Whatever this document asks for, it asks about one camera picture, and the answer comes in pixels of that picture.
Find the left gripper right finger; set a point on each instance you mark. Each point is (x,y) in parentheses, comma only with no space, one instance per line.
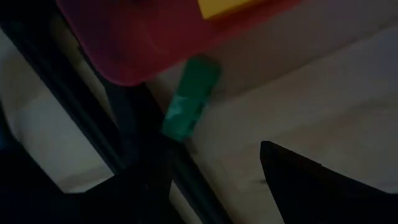
(326,202)

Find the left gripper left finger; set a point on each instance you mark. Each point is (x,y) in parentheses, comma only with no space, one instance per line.
(93,208)

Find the amber long plastic brick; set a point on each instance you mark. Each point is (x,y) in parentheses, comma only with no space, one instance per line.
(224,7)

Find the green long plastic brick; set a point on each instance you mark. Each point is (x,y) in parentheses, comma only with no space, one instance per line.
(191,99)

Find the pink translucent plastic bin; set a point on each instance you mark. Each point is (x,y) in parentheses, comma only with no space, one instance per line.
(140,34)

